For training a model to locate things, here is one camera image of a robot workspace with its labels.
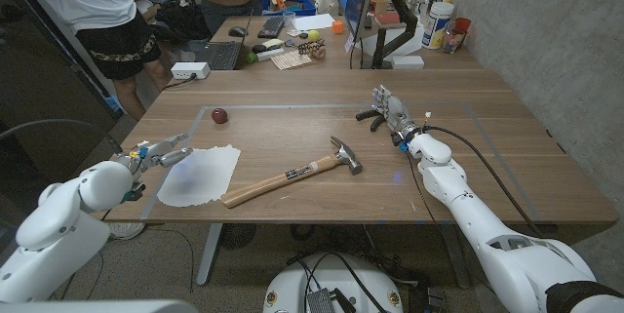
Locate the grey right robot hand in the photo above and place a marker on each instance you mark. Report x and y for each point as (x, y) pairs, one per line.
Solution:
(394, 110)

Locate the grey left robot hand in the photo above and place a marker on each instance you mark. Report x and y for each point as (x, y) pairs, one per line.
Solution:
(156, 154)

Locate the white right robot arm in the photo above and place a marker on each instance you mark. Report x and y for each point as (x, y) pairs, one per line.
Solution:
(468, 220)

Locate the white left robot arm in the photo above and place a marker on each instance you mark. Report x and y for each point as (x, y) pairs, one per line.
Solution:
(63, 230)

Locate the black hand grip strengthener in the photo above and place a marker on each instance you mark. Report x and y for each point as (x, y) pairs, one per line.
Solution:
(365, 115)

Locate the white paper towel sheet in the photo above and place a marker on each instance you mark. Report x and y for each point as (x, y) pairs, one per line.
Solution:
(200, 179)

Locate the white rectangular box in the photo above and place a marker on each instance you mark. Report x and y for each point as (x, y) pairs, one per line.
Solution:
(408, 62)

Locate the dark red apple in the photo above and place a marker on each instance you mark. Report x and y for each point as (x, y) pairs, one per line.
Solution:
(219, 116)

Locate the white sneaker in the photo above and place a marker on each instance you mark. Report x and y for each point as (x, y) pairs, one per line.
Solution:
(127, 230)

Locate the white power strip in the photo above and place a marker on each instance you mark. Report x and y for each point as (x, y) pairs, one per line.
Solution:
(189, 70)

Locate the small glass jar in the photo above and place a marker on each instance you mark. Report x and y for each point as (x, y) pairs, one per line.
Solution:
(452, 41)

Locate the white wipes canister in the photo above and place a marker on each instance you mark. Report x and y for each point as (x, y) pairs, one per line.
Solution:
(436, 25)

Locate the orange cube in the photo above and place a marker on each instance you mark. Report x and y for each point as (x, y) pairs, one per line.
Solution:
(338, 27)

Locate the wooden spool toy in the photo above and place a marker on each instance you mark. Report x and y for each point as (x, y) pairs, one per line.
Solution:
(312, 49)

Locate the yellow-green ball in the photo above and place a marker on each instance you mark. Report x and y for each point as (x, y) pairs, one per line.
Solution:
(314, 35)

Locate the grey table leg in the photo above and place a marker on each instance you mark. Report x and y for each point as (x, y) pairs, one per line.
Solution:
(456, 259)
(209, 254)

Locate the wooden slat mat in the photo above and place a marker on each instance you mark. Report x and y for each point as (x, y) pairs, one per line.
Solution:
(291, 60)

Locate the black round floor fan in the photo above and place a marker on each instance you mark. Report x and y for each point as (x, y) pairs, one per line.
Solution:
(237, 236)

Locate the black laptop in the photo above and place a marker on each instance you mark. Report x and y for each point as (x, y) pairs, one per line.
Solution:
(219, 54)

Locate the black backpack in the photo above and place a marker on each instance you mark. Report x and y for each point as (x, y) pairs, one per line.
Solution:
(183, 23)

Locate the white bar block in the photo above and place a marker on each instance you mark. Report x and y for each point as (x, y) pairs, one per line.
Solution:
(270, 54)

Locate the small green ball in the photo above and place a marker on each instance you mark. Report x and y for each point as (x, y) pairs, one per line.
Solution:
(251, 57)

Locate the clear glass cup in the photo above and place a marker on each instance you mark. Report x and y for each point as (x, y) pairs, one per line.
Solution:
(289, 20)

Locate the dark brown partition panel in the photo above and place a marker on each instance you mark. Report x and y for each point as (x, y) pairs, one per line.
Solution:
(44, 74)

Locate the blue plastic bin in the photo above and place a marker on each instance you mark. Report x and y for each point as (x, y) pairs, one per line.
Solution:
(302, 7)

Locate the black computer mouse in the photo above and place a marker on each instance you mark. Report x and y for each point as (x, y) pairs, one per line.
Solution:
(237, 31)

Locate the black keyboard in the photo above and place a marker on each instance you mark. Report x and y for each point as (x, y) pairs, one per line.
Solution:
(271, 26)

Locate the person in white shirt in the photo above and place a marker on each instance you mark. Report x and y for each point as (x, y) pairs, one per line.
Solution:
(92, 6)

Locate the white robot torso base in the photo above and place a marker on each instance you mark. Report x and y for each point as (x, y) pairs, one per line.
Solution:
(292, 284)

